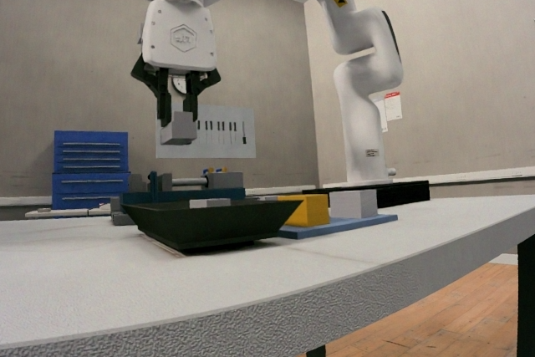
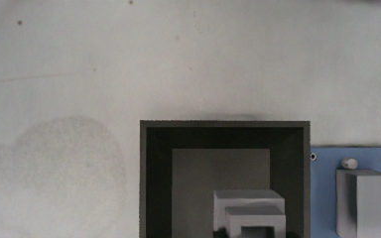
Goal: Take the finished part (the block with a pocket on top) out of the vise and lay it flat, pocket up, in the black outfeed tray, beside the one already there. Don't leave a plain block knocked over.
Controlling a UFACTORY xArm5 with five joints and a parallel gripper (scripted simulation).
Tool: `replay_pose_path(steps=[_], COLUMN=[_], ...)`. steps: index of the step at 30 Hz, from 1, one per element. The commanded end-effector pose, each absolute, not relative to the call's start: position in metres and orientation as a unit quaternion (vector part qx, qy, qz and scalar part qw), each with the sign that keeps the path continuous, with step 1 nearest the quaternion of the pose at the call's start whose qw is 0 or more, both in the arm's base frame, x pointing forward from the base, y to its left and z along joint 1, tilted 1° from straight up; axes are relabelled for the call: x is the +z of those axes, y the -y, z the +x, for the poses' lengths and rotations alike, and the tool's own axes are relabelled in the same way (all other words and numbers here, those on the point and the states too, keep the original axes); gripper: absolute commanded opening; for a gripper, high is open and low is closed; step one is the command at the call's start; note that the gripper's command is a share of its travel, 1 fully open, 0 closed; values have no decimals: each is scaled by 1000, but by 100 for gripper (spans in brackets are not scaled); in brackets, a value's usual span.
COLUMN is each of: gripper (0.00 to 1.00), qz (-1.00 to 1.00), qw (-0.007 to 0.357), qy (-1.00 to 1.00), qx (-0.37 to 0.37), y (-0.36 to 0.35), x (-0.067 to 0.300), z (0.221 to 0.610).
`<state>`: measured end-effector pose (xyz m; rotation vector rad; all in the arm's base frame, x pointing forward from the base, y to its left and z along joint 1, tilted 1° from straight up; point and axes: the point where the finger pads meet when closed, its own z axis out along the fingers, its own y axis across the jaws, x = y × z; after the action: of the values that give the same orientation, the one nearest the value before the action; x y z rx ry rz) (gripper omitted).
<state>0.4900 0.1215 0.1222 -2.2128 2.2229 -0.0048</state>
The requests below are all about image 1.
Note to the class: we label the yellow block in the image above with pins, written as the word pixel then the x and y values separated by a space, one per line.
pixel 313 211

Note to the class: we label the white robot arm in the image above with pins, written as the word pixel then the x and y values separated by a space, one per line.
pixel 350 32

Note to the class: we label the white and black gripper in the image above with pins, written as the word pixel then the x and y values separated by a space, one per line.
pixel 177 39

